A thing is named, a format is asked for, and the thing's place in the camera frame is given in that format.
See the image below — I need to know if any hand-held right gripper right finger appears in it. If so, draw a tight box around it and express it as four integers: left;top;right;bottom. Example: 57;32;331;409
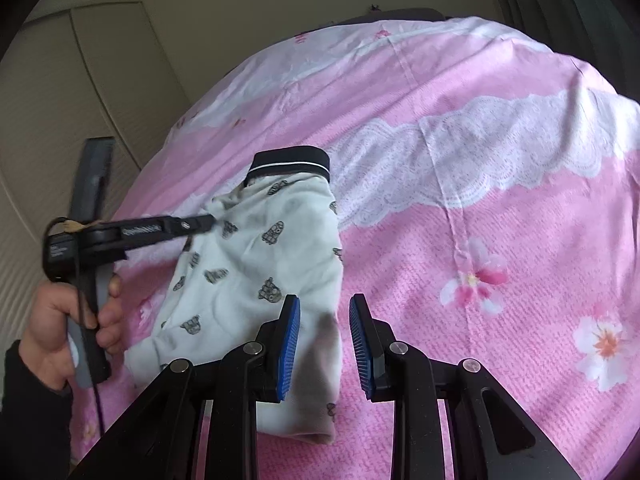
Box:
348;294;583;480

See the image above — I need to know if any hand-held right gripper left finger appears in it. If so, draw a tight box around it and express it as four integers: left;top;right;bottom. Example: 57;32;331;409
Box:
67;295;302;480

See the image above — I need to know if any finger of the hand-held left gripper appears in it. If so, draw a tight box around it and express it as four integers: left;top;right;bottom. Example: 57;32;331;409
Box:
120;213;217;252

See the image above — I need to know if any white printed polo shirt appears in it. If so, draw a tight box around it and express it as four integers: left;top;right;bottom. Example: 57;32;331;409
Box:
122;145;346;447

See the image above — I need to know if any person's left forearm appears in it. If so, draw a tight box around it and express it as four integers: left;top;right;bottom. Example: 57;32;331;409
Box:
0;340;75;480

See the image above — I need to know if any person's left hand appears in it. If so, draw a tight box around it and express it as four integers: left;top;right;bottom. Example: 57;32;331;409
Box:
20;272;126;386

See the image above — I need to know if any beige wardrobe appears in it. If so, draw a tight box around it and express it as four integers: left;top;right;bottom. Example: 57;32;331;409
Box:
0;2;201;356

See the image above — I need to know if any pink floral bed sheet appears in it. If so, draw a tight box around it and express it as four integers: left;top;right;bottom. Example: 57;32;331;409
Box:
67;16;640;480

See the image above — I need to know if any dark bed headboard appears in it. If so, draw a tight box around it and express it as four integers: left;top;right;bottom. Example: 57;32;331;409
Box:
330;6;447;27

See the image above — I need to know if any grey curtain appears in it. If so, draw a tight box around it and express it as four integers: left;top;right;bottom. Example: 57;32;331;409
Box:
480;0;640;108

